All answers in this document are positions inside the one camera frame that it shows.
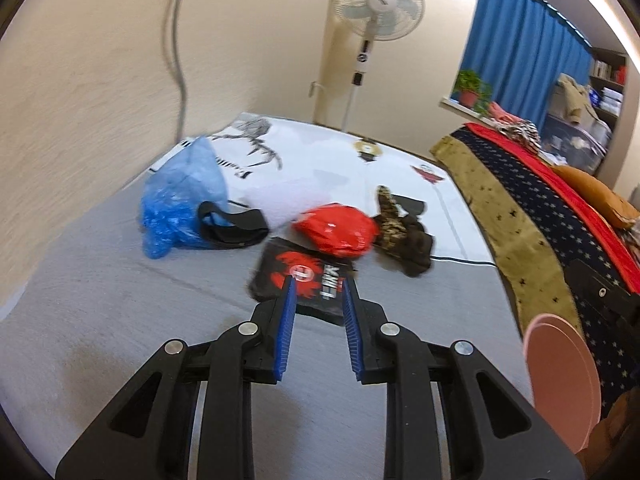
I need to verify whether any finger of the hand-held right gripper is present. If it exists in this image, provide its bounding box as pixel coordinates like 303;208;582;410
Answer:
565;259;640;322

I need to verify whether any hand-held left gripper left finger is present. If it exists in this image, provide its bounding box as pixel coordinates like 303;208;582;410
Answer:
55;276;298;480

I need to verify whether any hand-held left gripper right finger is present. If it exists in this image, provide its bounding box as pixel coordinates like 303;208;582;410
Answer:
341;277;586;480

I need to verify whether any black red printed packet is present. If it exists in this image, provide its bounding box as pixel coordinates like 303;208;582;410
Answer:
247;237;361;323

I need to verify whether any pink trash bin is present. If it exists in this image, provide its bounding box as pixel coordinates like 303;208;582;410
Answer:
522;313;602;453

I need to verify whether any black strap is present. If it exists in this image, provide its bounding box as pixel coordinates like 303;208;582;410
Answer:
197;201;271;252

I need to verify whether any dark leopard print cloth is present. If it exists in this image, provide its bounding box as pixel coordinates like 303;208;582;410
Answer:
372;185;435;278

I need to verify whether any red plastic bag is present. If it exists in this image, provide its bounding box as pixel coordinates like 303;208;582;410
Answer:
291;202;381;260

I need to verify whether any blue plastic bag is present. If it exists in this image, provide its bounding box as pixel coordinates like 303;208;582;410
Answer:
140;135;236;261

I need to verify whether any navy star print quilt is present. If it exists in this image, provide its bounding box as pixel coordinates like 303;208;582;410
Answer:
447;127;640;411

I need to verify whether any yellow star print sheet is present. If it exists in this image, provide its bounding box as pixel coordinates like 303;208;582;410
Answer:
431;135;583;341

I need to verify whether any orange pillow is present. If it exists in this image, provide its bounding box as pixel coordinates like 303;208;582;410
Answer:
550;164;640;231

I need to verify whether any red blanket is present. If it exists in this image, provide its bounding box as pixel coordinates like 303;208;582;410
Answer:
465;122;640;296

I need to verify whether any person's brown clothing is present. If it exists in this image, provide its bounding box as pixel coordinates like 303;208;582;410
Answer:
577;392;640;480

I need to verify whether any clear plastic storage box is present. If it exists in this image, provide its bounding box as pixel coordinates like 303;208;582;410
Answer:
542;110;613;173

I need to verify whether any grey white printed mattress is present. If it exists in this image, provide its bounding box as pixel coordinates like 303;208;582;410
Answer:
0;112;531;480

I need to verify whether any black white striped cloth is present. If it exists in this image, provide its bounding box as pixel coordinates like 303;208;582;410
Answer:
502;119;543;151

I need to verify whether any beige coat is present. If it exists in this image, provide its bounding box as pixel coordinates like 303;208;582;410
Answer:
557;74;596;126

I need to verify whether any pink folded cloth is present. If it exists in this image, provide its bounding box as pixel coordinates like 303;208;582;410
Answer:
487;101;521;126

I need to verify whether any wooden bookshelf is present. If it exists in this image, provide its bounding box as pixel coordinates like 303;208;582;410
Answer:
590;47;628;126

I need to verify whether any white window sill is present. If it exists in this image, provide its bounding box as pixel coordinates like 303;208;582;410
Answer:
439;97;493;121

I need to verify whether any potted green plant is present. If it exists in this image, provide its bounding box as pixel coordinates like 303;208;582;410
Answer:
452;69;493;113

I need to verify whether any blue curtain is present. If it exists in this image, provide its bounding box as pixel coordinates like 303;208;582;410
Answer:
452;0;596;111

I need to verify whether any white standing fan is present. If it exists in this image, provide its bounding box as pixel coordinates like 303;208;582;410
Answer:
332;0;426;133

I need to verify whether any grey wall cable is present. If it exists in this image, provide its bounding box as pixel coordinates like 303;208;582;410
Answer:
162;0;193;146

